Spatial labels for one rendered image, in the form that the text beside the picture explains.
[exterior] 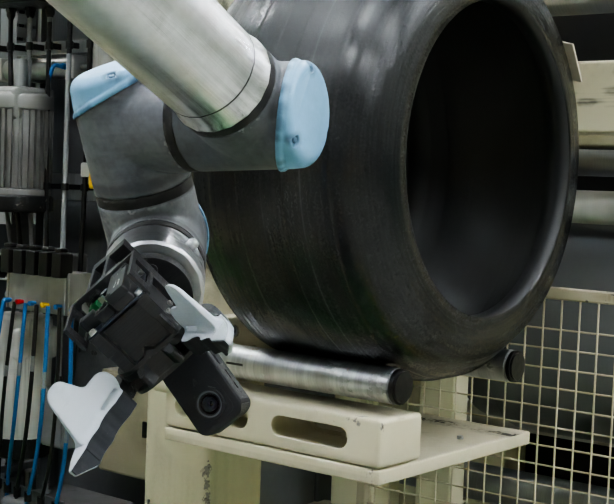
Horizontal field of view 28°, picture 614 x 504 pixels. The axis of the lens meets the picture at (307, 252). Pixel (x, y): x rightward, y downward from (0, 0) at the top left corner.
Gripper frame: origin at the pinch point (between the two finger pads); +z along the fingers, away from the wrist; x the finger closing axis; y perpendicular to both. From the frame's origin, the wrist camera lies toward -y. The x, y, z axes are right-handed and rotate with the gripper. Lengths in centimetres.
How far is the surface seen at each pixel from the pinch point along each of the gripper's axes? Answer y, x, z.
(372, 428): -36, -3, -52
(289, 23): 4, 20, -68
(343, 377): -32, -3, -60
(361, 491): -69, -27, -106
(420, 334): -33, 8, -57
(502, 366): -52, 10, -75
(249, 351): -25, -13, -71
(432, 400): -72, -10, -120
